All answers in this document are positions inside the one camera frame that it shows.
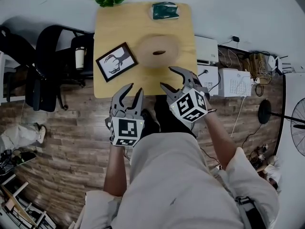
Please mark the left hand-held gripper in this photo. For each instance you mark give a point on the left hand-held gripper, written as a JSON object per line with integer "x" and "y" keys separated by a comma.
{"x": 125, "y": 129}

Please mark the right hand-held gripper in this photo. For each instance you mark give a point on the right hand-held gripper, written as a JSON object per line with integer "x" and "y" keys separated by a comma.
{"x": 190, "y": 105}

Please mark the round wooden bowl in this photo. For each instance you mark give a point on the round wooden bowl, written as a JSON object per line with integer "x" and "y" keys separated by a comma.
{"x": 157, "y": 44}

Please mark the green tissue pack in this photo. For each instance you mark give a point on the green tissue pack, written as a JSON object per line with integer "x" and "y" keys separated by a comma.
{"x": 164, "y": 10}

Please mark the person's right forearm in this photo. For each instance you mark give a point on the person's right forearm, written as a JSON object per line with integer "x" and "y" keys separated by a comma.
{"x": 220, "y": 139}

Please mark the person's left forearm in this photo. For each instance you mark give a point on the person's left forearm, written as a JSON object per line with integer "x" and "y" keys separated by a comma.
{"x": 115, "y": 170}

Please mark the white box with grid print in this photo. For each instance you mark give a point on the white box with grid print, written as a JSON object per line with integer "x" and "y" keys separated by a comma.
{"x": 234, "y": 83}

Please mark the person's black trousers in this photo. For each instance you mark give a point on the person's black trousers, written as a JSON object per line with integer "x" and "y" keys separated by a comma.
{"x": 166, "y": 118}

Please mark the black framed antler picture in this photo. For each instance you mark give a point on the black framed antler picture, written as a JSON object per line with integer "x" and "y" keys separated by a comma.
{"x": 116, "y": 61}

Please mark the white printer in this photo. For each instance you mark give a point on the white printer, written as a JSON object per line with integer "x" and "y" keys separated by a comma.
{"x": 206, "y": 49}

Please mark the white tumbler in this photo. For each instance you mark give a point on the white tumbler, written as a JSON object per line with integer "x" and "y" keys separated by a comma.
{"x": 80, "y": 58}

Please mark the black power adapter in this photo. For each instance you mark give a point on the black power adapter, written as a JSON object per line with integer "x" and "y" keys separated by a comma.
{"x": 236, "y": 39}

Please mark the black standing fan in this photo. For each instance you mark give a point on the black standing fan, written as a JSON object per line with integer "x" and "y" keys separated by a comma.
{"x": 264, "y": 111}

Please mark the white router with antennas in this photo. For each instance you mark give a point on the white router with antennas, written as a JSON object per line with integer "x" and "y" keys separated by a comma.
{"x": 276, "y": 63}

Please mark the black laptop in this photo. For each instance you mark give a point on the black laptop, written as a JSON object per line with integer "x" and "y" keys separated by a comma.
{"x": 23, "y": 157}

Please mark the white desk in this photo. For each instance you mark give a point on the white desk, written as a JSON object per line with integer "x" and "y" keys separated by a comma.
{"x": 7, "y": 80}

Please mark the black office chair with headrest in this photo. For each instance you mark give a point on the black office chair with headrest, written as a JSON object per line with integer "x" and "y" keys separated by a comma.
{"x": 14, "y": 54}

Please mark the wooden rack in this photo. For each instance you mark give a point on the wooden rack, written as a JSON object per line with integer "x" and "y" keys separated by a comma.
{"x": 16, "y": 199}

